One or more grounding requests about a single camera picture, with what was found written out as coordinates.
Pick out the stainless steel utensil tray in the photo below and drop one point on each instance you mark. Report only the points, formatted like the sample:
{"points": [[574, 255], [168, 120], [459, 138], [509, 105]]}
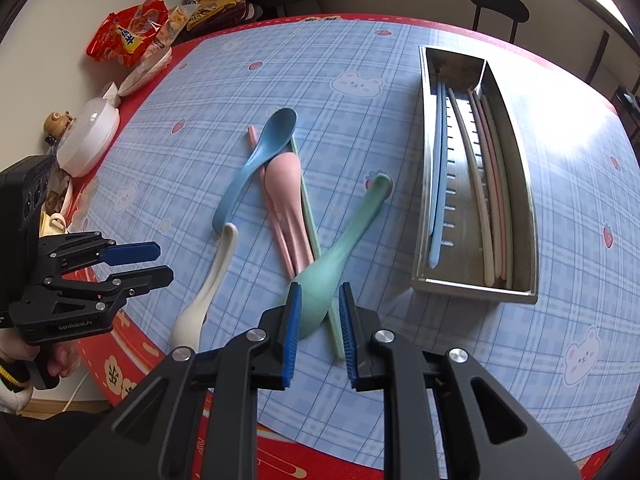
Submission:
{"points": [[458, 259]]}

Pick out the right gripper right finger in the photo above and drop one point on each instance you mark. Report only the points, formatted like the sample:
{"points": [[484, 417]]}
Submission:
{"points": [[445, 415]]}

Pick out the black round stool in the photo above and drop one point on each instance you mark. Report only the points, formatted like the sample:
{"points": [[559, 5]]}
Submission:
{"points": [[514, 9]]}

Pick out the red snack bag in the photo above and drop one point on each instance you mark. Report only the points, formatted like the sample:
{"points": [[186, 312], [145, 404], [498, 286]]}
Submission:
{"points": [[125, 35]]}

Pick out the left hand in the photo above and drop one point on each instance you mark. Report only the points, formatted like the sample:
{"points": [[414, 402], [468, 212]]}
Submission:
{"points": [[62, 362]]}

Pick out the white ceramic bowl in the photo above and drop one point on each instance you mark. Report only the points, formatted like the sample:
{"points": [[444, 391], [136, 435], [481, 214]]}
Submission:
{"points": [[146, 71]]}

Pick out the pink plastic spoon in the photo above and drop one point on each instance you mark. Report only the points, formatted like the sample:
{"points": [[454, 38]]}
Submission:
{"points": [[284, 187]]}

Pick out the green plastic spoon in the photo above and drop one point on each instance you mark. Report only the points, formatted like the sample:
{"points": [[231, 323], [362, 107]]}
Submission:
{"points": [[318, 282]]}

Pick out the pink chopstick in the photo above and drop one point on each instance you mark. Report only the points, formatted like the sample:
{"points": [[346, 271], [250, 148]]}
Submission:
{"points": [[276, 227], [491, 171]]}

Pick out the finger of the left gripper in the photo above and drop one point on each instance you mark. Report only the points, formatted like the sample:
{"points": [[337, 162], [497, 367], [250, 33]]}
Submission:
{"points": [[119, 255], [137, 282]]}

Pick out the beige plastic spoon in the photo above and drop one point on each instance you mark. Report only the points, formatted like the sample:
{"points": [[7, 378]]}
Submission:
{"points": [[188, 326]]}

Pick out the blue plastic spoon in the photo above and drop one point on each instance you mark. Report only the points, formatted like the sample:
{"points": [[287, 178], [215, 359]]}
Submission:
{"points": [[277, 131]]}

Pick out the yellow patterned mug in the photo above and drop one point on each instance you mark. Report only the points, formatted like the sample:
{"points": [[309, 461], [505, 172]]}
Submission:
{"points": [[52, 224]]}

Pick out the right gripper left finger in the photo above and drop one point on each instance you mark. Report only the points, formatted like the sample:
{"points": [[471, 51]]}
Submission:
{"points": [[152, 434]]}

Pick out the blue plaid table mat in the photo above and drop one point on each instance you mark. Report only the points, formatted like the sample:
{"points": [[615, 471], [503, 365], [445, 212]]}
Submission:
{"points": [[572, 359]]}

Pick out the white lidded container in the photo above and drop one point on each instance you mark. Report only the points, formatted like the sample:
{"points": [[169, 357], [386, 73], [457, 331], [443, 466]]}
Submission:
{"points": [[87, 138]]}

